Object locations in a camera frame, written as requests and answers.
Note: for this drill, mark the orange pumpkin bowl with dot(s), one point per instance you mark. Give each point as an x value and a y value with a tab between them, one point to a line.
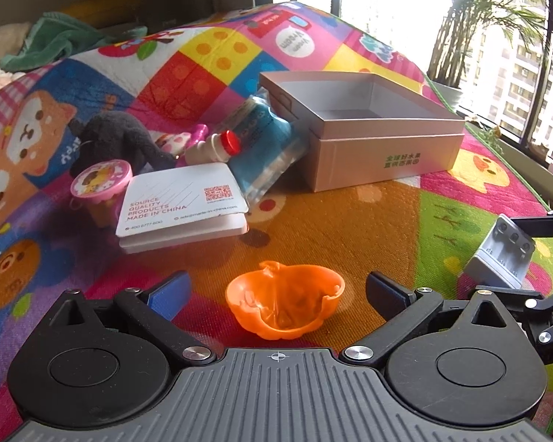
284	302

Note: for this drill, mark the pink-lidded yellow pudding cup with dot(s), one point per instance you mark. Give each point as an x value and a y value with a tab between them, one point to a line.
100	189

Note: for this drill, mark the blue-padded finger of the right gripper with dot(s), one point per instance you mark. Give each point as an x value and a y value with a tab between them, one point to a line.
536	227

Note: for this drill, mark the beige pillow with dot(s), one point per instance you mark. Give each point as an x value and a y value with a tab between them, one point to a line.
12	37

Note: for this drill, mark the blue wet wipes pack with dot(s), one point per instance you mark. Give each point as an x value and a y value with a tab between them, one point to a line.
269	145

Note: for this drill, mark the green towel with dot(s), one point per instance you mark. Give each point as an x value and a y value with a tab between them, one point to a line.
57	36

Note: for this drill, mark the white plant pot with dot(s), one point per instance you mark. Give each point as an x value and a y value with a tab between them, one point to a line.
450	95

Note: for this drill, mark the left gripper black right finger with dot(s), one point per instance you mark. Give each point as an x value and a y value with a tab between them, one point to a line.
407	313

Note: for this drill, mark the pink plastic strainer scoop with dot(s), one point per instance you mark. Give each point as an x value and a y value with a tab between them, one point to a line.
178	144

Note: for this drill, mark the pink cardboard box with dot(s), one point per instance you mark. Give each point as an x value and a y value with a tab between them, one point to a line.
363	128

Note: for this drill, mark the small red-capped white bottle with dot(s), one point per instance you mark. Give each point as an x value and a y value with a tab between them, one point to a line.
216	148

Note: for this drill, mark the black plush toy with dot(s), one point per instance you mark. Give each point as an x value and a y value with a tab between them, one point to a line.
116	135

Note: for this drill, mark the colourful cartoon play mat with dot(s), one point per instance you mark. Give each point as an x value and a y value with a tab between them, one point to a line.
419	229

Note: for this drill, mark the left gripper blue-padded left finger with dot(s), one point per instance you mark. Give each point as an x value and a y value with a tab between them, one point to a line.
150	314

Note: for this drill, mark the white card booklet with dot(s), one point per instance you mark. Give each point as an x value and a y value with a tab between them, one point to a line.
182	205

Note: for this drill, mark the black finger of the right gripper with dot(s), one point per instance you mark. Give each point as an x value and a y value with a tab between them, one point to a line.
521	300

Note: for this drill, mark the yellow cushion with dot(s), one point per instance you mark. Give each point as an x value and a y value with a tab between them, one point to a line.
104	13

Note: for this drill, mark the tall green plant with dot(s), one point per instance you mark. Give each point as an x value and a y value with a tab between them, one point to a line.
523	18

